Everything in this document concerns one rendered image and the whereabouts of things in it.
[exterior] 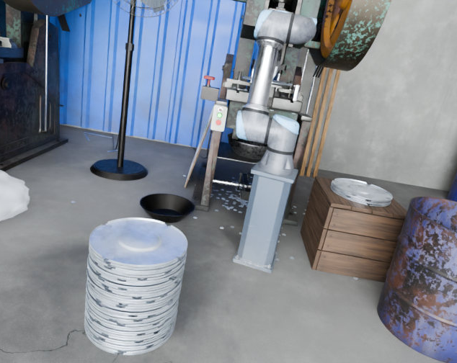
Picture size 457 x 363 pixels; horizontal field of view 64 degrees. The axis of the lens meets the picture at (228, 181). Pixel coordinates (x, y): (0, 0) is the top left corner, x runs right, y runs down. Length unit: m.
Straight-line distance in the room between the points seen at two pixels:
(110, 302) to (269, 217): 0.78
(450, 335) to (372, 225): 0.53
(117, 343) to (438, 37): 3.51
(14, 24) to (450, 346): 2.85
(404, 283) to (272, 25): 1.11
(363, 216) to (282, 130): 0.55
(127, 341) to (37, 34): 2.18
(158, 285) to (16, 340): 0.45
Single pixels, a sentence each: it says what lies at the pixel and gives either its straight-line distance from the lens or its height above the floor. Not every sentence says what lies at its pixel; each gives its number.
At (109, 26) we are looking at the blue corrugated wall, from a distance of 3.57.
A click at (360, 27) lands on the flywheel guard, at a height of 1.12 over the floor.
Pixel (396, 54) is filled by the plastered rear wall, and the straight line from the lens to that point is 3.75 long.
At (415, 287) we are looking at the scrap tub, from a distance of 1.50.
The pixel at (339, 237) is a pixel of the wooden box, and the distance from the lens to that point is 1.76.
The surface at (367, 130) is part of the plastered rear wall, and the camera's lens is 3.75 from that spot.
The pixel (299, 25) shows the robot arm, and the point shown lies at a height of 1.04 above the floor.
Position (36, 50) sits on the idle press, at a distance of 2.85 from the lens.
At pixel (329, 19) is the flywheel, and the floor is 1.22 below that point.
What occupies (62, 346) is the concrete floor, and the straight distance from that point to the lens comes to 1.27.
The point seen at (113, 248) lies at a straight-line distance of 1.11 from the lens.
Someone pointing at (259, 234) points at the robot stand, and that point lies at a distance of 1.63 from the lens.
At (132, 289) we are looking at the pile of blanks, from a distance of 1.07.
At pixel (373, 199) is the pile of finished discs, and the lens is 1.79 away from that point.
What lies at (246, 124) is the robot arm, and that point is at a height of 0.63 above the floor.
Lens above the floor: 0.87
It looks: 19 degrees down
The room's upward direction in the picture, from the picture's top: 10 degrees clockwise
